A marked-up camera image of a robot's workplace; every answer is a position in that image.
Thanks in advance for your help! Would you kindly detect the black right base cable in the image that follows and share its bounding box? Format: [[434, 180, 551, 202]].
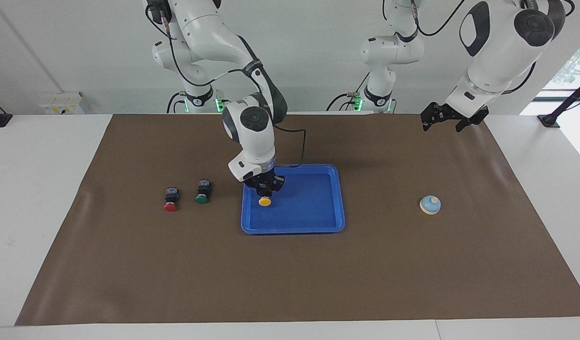
[[166, 91, 187, 114]]

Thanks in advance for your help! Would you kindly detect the black base cable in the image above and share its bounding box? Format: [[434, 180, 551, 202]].
[[325, 71, 371, 112], [166, 91, 187, 114]]

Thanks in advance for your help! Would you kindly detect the green push button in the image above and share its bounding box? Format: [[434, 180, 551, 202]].
[[195, 179, 212, 204]]

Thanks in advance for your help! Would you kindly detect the black left base cable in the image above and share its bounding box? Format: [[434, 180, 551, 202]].
[[325, 71, 371, 112]]

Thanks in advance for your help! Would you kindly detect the blue plastic tray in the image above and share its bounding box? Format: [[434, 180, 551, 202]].
[[240, 164, 346, 235]]

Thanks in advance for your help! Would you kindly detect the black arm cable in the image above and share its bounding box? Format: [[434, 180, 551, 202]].
[[146, 4, 307, 168], [412, 0, 574, 93]]

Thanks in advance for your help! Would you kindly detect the white socket box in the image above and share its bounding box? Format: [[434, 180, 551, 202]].
[[39, 92, 85, 115]]

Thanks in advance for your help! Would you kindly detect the red push button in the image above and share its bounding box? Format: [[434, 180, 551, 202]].
[[163, 187, 179, 212]]

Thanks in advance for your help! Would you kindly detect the brown table mat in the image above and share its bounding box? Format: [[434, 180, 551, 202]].
[[15, 113, 580, 326]]

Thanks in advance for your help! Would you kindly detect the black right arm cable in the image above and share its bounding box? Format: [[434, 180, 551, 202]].
[[146, 4, 307, 168]]

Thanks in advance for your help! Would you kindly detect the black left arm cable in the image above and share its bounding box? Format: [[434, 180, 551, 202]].
[[412, 0, 574, 93]]

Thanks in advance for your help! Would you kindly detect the light blue desk bell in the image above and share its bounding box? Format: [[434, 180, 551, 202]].
[[419, 195, 442, 216]]

